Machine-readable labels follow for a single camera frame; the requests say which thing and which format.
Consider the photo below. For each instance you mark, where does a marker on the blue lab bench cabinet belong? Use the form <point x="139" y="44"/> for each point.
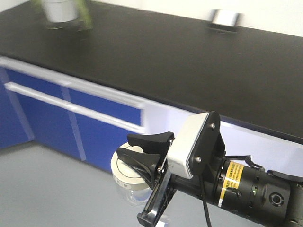
<point x="76" y="117"/>

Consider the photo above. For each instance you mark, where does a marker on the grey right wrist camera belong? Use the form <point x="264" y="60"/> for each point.
<point x="179" y="153"/>

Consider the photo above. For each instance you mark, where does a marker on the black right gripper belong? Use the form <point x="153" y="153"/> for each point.
<point x="155" y="148"/>

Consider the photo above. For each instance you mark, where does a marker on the glass jar with beige lid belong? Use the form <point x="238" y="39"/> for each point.
<point x="129" y="185"/>

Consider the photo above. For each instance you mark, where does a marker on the white plant pot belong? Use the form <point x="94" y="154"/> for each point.
<point x="59" y="11"/>

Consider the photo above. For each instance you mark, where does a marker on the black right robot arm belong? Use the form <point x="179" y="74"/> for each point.
<point x="232" y="183"/>

